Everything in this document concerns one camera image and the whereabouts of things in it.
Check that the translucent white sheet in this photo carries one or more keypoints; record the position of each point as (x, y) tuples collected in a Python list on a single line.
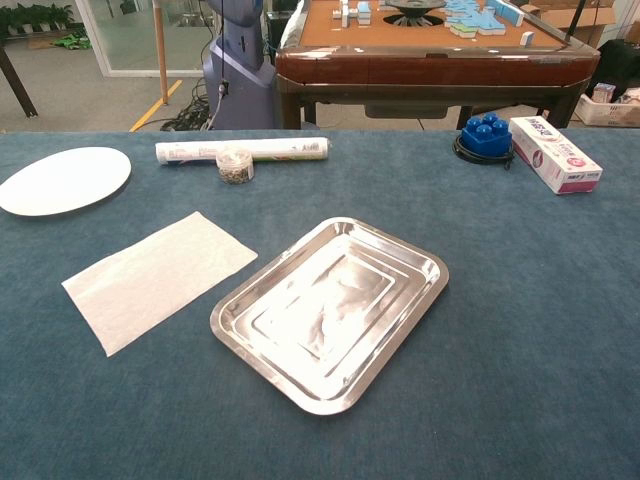
[(155, 280)]

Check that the stainless steel tray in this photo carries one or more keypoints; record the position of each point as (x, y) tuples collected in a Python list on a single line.
[(325, 315)]

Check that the white rolled film tube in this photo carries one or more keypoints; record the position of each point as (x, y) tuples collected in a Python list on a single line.
[(280, 149)]

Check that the small clear jar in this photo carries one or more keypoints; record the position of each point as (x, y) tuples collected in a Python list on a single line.
[(235, 167)]

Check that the blue grey machine base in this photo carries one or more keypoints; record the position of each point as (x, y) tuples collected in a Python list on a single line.
[(240, 85)]

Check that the blue building block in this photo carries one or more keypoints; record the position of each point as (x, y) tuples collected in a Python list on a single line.
[(485, 140)]

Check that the brown mahjong table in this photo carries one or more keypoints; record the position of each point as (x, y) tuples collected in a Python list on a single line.
[(425, 65)]

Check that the stacked mahjong tile cluster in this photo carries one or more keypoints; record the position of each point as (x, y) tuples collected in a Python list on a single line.
[(352, 12)]

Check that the wooden pole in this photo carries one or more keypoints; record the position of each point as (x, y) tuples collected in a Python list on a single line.
[(161, 50)]

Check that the white pink toothpaste box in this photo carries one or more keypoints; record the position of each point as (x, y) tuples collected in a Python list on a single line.
[(555, 160)]

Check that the black mahjong table centre dome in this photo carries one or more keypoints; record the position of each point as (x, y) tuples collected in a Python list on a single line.
[(415, 10)]

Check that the white round plate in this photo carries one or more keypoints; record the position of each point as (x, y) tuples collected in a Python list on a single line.
[(65, 180)]

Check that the single mahjong tile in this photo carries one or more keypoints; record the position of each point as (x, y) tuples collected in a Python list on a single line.
[(527, 38)]

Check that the white plastic crate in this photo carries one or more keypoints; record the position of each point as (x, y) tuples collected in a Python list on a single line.
[(600, 115)]

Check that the green item on floor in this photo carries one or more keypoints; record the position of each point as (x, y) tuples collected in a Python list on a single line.
[(72, 41)]

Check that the small carton in crate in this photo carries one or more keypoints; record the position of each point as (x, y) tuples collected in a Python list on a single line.
[(604, 93)]

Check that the black tripod stand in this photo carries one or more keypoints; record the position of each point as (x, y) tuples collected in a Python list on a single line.
[(574, 22)]

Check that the black table leg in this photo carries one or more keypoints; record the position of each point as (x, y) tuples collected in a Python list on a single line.
[(20, 90)]

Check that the black bag behind table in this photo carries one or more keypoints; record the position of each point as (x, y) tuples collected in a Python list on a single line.
[(620, 65)]

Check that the cardboard box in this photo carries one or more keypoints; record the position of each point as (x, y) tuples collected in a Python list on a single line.
[(595, 17)]

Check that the row of potted plants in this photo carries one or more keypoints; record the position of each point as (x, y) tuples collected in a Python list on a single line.
[(35, 17)]

